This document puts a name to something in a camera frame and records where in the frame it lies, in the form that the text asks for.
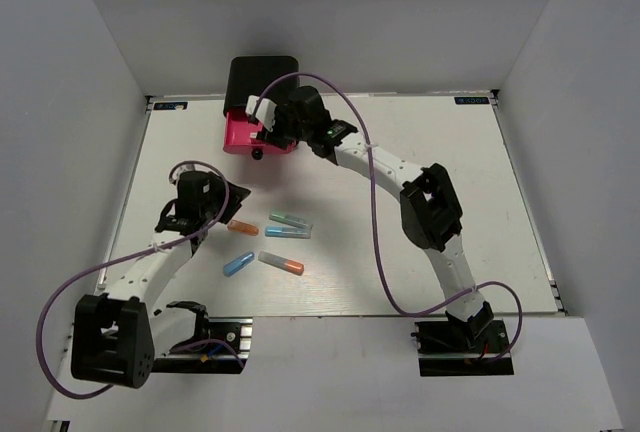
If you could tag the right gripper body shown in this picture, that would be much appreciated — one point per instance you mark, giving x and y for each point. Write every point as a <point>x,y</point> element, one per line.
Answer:
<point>288,128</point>

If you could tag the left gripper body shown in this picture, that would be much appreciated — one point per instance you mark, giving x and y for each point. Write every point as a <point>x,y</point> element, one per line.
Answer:
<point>217,193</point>

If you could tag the green highlighter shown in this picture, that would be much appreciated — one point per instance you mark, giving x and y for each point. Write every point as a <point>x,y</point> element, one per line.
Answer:
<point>290,220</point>

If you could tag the pink drawer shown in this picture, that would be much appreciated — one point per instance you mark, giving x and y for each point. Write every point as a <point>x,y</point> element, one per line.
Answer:
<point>236,138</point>

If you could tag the blue highlighter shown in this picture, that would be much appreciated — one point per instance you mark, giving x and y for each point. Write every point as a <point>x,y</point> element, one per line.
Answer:
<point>287,232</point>

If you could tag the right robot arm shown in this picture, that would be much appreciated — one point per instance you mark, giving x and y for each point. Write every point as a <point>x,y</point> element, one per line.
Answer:
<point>429,207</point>

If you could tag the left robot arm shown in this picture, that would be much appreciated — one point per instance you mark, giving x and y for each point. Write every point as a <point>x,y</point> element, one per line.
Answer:
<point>121,333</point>

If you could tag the black drawer cabinet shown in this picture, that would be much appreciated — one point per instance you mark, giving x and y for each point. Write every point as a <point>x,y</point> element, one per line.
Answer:
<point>250,75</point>

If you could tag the orange white highlighter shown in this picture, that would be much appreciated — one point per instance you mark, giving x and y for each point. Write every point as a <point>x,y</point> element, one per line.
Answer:
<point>281,263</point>

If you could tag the left blue table sticker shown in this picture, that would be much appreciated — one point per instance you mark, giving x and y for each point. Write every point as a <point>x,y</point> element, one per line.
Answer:
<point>170,106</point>

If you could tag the blue table sticker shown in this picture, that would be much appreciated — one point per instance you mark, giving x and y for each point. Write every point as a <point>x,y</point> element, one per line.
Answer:
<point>170,106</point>
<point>471,100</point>

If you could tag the right blue table sticker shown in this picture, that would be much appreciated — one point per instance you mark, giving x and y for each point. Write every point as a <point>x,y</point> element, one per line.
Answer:
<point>471,100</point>

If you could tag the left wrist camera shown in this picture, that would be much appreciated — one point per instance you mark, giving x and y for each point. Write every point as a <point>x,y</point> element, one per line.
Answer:
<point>178,171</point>

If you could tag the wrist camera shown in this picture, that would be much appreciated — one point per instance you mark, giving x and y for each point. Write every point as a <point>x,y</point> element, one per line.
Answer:
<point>178,171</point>
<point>261,111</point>

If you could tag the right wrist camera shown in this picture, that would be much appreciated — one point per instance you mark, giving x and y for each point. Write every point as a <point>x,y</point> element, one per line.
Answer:
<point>261,111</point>

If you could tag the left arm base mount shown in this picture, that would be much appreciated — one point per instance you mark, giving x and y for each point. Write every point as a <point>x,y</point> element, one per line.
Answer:
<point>224,350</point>

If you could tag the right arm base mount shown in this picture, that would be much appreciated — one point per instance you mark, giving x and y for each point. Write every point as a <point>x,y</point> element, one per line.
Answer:
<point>442,353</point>

